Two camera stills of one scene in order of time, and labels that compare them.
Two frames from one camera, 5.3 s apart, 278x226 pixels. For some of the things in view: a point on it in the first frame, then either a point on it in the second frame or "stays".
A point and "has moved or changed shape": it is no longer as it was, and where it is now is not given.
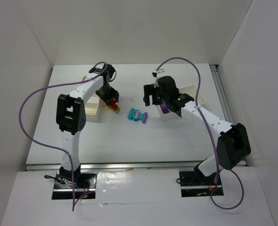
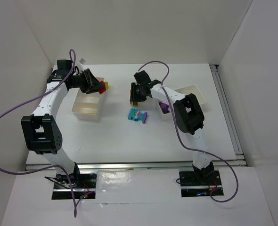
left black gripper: [108, 94] to [88, 81]
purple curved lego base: [144, 117] stays
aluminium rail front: [142, 165] stays
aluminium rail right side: [224, 101] stays
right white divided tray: [191, 92] stays
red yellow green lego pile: [112, 105] has moved or changed shape
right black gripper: [149, 93] to [134, 93]
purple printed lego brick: [164, 108] stays
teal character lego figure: [135, 115] stays
